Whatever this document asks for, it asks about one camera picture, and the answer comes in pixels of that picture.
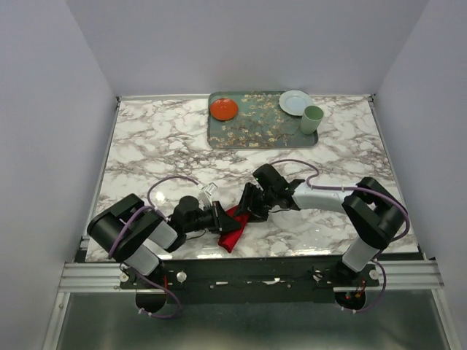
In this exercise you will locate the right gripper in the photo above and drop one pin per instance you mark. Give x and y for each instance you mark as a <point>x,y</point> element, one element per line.
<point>249,191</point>

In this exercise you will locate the floral teal serving tray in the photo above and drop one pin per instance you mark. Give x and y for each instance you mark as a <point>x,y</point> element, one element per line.
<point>260,123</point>

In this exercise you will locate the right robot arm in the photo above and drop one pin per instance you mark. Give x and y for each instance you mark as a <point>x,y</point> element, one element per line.
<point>377,217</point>

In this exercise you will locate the aluminium frame rail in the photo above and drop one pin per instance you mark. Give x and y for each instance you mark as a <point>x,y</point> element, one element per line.
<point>394,275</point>

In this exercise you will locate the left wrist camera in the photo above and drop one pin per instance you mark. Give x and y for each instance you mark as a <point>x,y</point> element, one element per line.
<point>206,191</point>

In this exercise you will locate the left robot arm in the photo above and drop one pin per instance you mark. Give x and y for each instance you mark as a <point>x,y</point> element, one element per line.
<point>122,229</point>

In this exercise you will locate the red cloth napkin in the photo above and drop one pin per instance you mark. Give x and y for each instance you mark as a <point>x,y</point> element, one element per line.
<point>229,240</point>

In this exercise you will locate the green cup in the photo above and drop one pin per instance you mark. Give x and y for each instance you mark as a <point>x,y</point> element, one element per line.
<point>311,119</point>

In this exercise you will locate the light blue plate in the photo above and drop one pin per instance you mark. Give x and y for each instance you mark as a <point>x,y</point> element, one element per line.
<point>294,102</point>

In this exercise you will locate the orange saucer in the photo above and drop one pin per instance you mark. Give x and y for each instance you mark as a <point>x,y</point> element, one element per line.
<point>223,109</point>

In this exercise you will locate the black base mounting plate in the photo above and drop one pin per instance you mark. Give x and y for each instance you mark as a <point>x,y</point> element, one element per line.
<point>301,292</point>

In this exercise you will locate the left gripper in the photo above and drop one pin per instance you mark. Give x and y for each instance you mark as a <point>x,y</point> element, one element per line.
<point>222,221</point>

